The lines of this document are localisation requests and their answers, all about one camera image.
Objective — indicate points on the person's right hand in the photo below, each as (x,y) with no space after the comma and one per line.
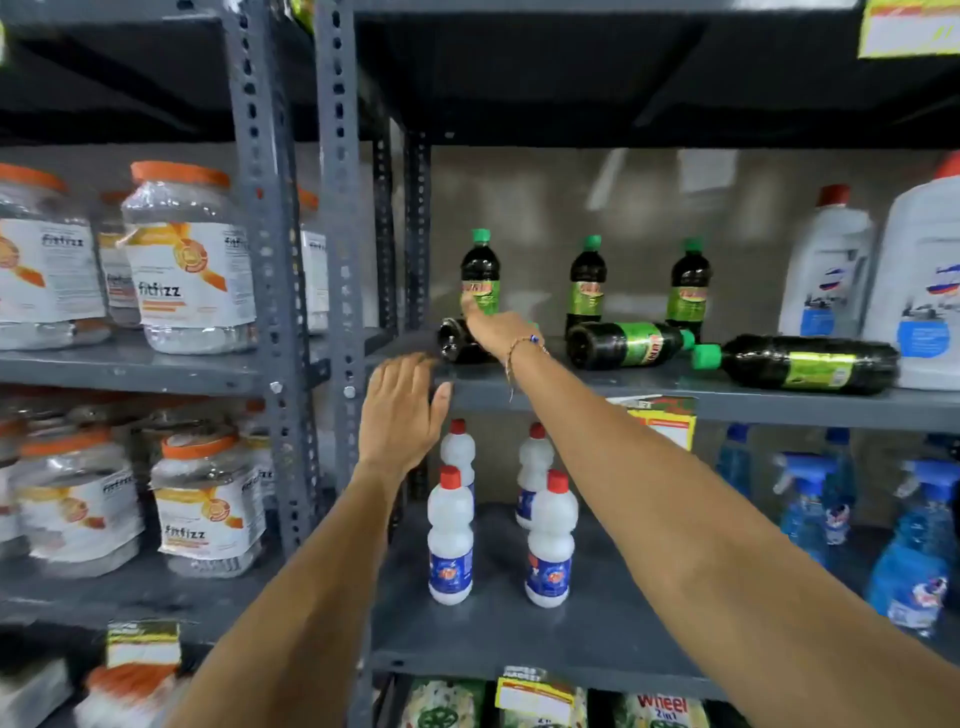
(502,334)

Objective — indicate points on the person's left hand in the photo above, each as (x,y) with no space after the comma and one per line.
(397,420)

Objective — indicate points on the person's left thumb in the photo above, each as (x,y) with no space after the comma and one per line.
(442,405)

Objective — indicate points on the dark bottle with green label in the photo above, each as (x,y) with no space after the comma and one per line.
(454,341)

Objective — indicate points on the person's left forearm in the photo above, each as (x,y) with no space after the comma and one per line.
(300,622)

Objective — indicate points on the person's right forearm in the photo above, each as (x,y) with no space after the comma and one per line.
(712,570)

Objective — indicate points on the small white bottle red cap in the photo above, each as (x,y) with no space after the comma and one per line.
(450,540)
(550,547)
(534,469)
(457,454)

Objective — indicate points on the dark bottle with green cap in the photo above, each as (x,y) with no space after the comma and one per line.
(688,292)
(586,289)
(622,345)
(481,270)

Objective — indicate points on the clear jar with orange lid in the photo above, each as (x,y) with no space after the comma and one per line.
(187,262)
(313,270)
(45,262)

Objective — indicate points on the grey slotted metal shelf rack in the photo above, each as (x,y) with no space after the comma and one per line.
(341,225)
(259,225)

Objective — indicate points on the yellow white shelf label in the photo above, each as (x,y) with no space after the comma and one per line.
(907,30)
(144,643)
(534,697)
(664,424)

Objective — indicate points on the group of orange-lid plastic jars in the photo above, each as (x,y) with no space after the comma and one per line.
(202,510)

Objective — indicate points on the blue spray bottle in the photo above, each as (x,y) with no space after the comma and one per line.
(804,510)
(733,461)
(915,555)

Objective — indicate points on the large dark bottle green cap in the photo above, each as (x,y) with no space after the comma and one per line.
(802,365)

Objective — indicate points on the large white jug red cap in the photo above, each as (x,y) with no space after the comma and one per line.
(825,277)
(919,300)

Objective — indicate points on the orange white packet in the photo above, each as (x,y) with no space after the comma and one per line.
(127,694)

